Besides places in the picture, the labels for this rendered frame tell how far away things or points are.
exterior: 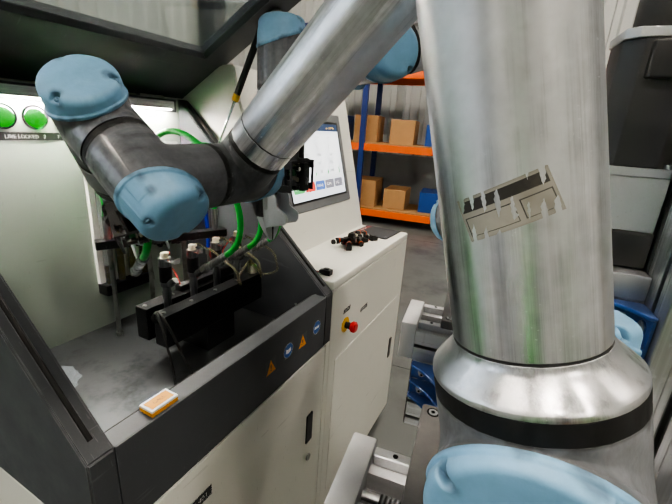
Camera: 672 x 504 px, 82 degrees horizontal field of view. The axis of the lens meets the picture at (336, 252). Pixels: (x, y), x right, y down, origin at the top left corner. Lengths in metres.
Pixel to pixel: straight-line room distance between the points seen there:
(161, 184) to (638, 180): 0.54
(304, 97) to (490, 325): 0.29
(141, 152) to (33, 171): 0.70
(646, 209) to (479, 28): 0.44
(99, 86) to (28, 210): 0.69
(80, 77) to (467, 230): 0.38
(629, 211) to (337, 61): 0.41
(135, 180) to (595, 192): 0.35
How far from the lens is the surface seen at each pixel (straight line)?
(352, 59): 0.40
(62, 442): 0.70
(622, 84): 0.60
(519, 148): 0.20
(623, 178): 0.60
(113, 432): 0.71
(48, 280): 1.16
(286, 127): 0.43
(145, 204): 0.39
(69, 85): 0.46
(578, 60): 0.21
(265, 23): 0.68
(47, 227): 1.13
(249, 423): 0.95
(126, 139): 0.43
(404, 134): 5.98
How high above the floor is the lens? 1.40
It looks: 18 degrees down
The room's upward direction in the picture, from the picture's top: 4 degrees clockwise
